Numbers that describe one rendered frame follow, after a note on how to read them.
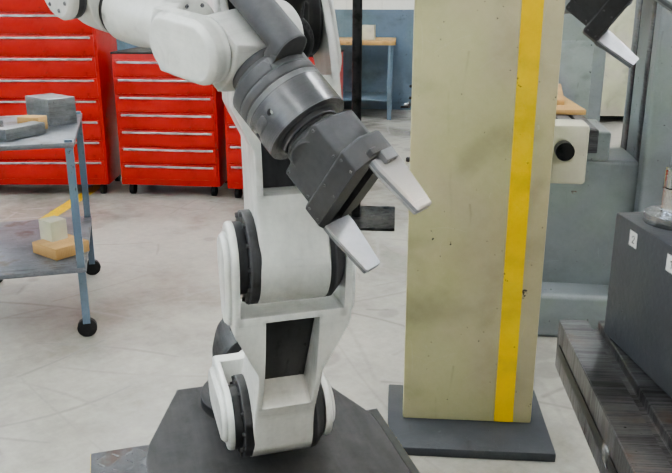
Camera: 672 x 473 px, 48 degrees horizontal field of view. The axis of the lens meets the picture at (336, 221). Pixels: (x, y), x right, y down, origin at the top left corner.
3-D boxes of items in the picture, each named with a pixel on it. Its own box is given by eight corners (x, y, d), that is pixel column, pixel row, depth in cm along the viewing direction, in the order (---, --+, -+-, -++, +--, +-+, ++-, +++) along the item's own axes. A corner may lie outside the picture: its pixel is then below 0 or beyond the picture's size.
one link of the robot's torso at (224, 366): (209, 408, 148) (206, 347, 144) (309, 394, 154) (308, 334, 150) (225, 469, 129) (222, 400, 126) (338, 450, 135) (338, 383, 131)
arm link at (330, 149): (297, 242, 74) (229, 151, 77) (365, 209, 80) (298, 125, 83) (350, 165, 65) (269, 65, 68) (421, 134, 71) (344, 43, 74)
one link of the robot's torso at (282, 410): (213, 414, 142) (213, 201, 115) (316, 399, 148) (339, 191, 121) (226, 484, 130) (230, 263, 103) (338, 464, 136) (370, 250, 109)
